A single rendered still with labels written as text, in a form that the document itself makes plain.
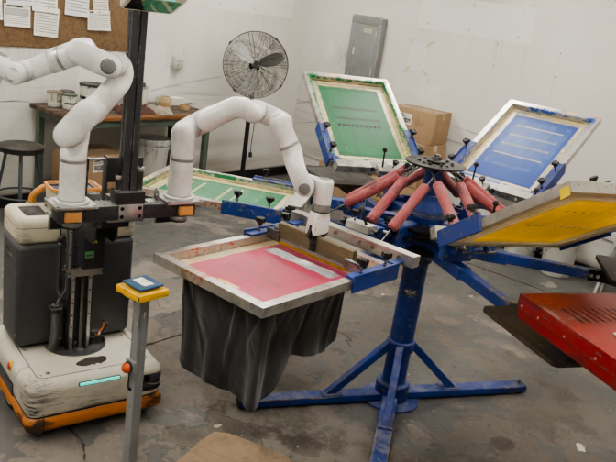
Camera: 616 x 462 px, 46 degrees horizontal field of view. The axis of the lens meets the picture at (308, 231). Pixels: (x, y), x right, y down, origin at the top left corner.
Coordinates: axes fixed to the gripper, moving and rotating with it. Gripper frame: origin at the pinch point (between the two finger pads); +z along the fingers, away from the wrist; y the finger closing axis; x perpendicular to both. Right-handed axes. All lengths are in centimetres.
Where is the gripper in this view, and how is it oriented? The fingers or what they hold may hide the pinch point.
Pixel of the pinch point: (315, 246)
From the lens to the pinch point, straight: 300.0
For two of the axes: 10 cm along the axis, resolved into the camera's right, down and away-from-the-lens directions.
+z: -1.4, 9.5, 3.0
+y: -6.5, 1.4, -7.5
